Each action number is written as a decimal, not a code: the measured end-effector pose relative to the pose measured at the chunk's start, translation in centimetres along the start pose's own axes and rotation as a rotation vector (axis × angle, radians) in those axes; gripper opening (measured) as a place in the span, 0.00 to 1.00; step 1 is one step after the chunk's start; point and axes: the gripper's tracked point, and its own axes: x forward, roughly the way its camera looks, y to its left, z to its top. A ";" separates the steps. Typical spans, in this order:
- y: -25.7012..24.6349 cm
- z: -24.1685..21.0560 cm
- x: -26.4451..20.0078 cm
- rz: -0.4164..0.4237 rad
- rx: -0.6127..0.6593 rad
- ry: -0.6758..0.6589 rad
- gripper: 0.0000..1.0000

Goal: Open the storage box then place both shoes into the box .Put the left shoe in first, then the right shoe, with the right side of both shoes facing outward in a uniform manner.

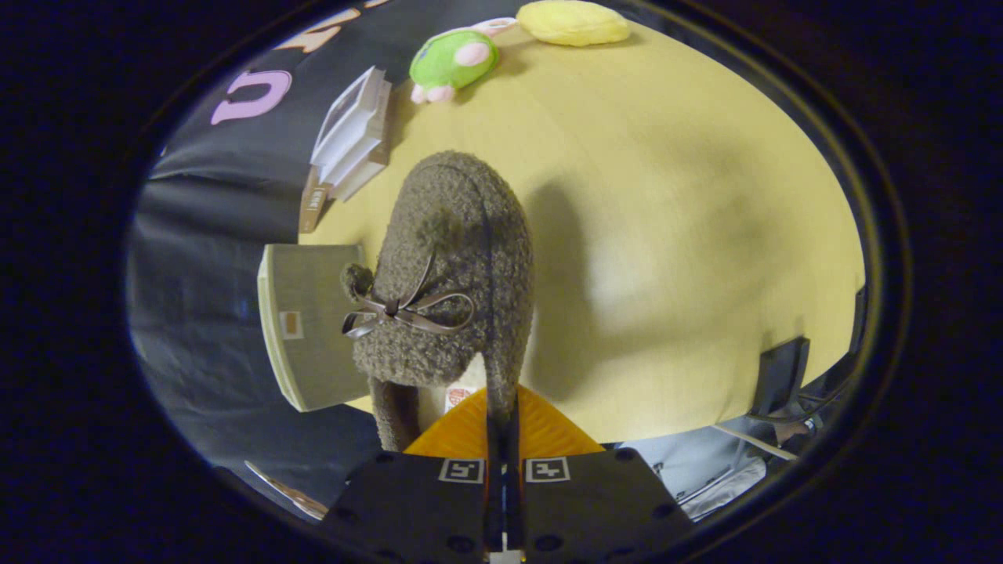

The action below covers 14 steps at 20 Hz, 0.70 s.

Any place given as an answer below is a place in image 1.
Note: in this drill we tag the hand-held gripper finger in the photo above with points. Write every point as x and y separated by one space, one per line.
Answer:
513 486
494 486

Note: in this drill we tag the grey fabric storage box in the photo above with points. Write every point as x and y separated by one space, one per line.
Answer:
321 345

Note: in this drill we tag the brown fluffy shoe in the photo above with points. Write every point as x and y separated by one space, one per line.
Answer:
462 219

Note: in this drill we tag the black panel stand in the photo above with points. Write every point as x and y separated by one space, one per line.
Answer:
780 372

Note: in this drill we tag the brown flat book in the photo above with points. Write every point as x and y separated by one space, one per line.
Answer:
313 202

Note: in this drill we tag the white photo-cover book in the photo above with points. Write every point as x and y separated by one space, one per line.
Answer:
345 117

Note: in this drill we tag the green and pink plush toy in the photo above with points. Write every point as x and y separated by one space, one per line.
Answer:
450 59

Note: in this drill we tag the yellow plush cushion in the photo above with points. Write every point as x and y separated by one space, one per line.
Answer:
572 22

